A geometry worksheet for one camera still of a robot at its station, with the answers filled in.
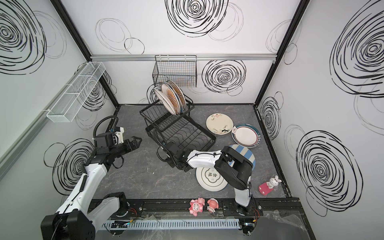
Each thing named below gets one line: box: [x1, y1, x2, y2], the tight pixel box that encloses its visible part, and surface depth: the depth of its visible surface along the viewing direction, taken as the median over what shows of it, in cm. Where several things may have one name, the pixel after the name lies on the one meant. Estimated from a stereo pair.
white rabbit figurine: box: [266, 175, 282, 189], surface depth 77 cm
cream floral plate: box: [206, 112, 234, 135], surface depth 108 cm
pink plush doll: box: [189, 197, 205, 217], surface depth 74 cm
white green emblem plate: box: [195, 167, 228, 192], surface depth 84 cm
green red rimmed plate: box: [231, 123, 262, 149], surface depth 104 cm
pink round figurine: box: [206, 198, 219, 214], surface depth 75 cm
